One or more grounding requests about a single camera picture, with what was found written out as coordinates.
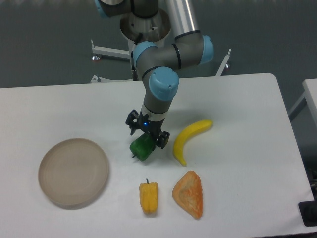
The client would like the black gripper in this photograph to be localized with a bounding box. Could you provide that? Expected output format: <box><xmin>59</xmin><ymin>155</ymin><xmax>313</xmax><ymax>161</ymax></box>
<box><xmin>125</xmin><ymin>110</ymin><xmax>170</xmax><ymax>149</ymax></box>

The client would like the green bell pepper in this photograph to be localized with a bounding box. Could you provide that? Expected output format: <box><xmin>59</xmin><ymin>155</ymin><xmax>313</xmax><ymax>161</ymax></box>
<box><xmin>129</xmin><ymin>133</ymin><xmax>156</xmax><ymax>161</ymax></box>

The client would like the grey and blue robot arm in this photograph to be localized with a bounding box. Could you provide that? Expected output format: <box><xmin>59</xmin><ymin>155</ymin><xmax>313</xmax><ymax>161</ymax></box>
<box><xmin>95</xmin><ymin>0</ymin><xmax>214</xmax><ymax>148</ymax></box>

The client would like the yellow bell pepper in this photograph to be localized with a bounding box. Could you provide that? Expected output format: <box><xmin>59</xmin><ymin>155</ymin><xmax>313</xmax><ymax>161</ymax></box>
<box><xmin>139</xmin><ymin>178</ymin><xmax>159</xmax><ymax>214</ymax></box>

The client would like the yellow banana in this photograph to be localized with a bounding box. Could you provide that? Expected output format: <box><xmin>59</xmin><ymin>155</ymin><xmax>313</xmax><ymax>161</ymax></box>
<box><xmin>173</xmin><ymin>119</ymin><xmax>213</xmax><ymax>167</ymax></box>

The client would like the orange pumpkin slice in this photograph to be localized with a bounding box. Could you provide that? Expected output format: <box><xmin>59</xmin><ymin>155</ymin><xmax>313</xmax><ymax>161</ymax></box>
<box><xmin>172</xmin><ymin>171</ymin><xmax>204</xmax><ymax>220</ymax></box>

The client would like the beige round plate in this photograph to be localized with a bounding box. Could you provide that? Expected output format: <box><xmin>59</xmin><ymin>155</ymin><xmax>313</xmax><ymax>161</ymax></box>
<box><xmin>38</xmin><ymin>138</ymin><xmax>109</xmax><ymax>210</ymax></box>

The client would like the white side table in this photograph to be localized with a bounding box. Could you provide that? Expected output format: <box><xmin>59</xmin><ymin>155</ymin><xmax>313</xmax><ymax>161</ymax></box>
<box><xmin>287</xmin><ymin>79</ymin><xmax>317</xmax><ymax>124</ymax></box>

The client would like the black device at table edge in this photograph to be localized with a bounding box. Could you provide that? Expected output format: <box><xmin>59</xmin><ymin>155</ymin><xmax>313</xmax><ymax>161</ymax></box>
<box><xmin>298</xmin><ymin>201</ymin><xmax>317</xmax><ymax>227</ymax></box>

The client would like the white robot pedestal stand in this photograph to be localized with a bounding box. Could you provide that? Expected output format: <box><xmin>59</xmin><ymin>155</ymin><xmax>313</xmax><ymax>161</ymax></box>
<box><xmin>89</xmin><ymin>9</ymin><xmax>233</xmax><ymax>84</ymax></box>

